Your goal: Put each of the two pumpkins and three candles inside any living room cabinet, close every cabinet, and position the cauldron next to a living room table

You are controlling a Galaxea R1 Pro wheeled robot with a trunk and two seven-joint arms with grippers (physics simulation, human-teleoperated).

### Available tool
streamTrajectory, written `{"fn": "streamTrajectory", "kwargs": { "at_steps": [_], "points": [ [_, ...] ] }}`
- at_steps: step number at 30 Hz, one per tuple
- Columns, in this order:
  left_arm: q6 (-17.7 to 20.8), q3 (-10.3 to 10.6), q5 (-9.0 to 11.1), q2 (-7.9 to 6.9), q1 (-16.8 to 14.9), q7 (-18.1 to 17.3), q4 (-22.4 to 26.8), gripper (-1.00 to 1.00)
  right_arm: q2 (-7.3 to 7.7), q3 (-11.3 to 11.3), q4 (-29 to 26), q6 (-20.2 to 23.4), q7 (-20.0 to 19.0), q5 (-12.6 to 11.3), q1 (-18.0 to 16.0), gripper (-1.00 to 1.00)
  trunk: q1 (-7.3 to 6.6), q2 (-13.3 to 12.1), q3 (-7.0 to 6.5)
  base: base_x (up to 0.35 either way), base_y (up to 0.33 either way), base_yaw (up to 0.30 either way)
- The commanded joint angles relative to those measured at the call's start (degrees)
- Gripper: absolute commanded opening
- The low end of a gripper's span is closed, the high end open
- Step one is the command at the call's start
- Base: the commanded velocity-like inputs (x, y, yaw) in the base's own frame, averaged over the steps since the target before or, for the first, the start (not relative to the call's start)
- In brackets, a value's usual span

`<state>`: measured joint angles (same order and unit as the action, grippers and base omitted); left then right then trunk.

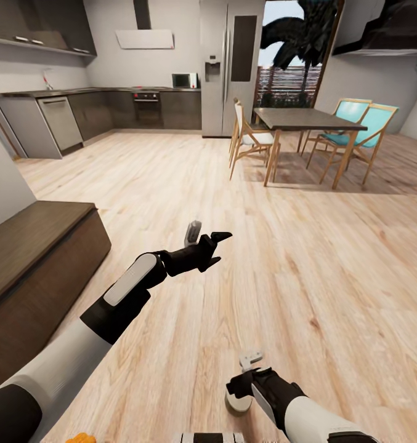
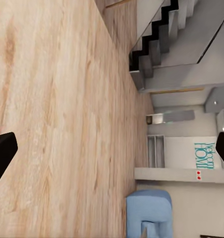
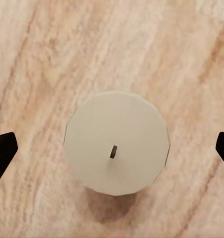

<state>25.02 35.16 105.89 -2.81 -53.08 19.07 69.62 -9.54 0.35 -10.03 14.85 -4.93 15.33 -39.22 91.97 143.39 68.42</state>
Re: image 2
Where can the sofa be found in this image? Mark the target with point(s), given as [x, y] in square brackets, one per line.
[149, 208]

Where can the stairs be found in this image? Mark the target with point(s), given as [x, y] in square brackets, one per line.
[178, 34]

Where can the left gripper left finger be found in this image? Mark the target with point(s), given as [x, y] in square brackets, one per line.
[8, 149]

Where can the standing mirror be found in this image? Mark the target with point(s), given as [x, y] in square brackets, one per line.
[170, 117]

